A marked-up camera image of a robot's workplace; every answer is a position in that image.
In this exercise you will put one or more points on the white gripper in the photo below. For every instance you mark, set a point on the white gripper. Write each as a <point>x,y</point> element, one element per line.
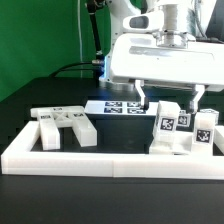
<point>138,56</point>

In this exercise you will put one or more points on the white chair seat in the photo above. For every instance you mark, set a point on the white chair seat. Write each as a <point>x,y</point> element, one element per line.
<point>185,143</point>

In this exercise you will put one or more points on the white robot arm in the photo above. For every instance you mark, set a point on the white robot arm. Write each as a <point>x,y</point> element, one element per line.
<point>185,20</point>

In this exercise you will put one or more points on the white tagged cube left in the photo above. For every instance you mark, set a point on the white tagged cube left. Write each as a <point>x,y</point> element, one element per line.
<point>184,119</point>

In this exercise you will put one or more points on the white tagged cube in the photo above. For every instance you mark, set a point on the white tagged cube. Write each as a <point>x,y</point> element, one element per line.
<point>184,119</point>
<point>209,110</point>

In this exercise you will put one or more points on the white tagged cube right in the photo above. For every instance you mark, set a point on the white tagged cube right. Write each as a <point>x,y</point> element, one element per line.
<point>209,110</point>

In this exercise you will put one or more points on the white marker sheet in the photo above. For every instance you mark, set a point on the white marker sheet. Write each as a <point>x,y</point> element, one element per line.
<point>120,108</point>

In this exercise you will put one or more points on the white part at right edge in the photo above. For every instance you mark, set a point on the white part at right edge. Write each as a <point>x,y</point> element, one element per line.
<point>219,137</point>

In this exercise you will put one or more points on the white chair back frame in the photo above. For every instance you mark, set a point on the white chair back frame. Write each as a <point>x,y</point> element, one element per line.
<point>51,119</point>

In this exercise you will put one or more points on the white U-shaped boundary frame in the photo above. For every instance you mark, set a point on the white U-shaped boundary frame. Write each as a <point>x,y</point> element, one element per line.
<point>20,158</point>

